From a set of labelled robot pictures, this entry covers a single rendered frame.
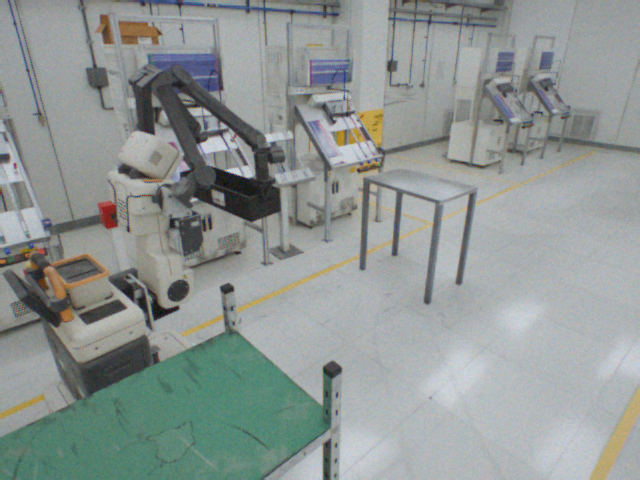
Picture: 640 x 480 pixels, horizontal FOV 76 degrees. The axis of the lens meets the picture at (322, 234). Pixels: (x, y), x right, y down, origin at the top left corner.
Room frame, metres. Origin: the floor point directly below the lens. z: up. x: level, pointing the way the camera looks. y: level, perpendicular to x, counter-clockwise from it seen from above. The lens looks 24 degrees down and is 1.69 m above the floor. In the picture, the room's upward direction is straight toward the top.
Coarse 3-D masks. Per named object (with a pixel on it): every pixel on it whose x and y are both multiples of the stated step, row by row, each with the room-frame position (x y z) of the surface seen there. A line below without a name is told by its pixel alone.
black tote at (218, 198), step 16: (224, 176) 2.04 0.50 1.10; (240, 176) 1.94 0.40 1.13; (208, 192) 1.84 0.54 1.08; (224, 192) 1.75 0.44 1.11; (240, 192) 1.95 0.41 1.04; (256, 192) 1.86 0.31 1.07; (272, 192) 1.72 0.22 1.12; (224, 208) 1.76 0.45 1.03; (240, 208) 1.67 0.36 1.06; (256, 208) 1.65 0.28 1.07; (272, 208) 1.71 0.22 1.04
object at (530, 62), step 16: (528, 48) 7.47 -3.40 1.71; (528, 64) 7.34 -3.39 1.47; (544, 64) 7.53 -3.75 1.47; (528, 80) 7.33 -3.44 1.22; (544, 80) 7.51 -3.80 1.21; (544, 96) 7.21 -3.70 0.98; (560, 112) 7.12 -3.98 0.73; (512, 128) 7.43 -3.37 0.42; (544, 128) 7.58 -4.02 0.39; (528, 144) 7.20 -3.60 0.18; (544, 144) 6.96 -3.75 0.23; (560, 144) 7.44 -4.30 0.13
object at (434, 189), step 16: (368, 176) 3.06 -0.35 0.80; (384, 176) 3.07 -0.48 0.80; (400, 176) 3.07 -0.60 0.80; (416, 176) 3.07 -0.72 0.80; (432, 176) 3.07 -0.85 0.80; (368, 192) 3.03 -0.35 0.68; (400, 192) 2.76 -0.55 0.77; (416, 192) 2.68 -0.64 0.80; (432, 192) 2.68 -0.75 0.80; (448, 192) 2.68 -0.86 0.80; (464, 192) 2.69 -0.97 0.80; (368, 208) 3.03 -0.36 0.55; (400, 208) 3.29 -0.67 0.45; (464, 224) 2.81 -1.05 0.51; (432, 240) 2.53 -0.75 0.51; (464, 240) 2.79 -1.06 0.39; (432, 256) 2.52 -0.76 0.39; (464, 256) 2.78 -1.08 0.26; (432, 272) 2.51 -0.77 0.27; (432, 288) 2.53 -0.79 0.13
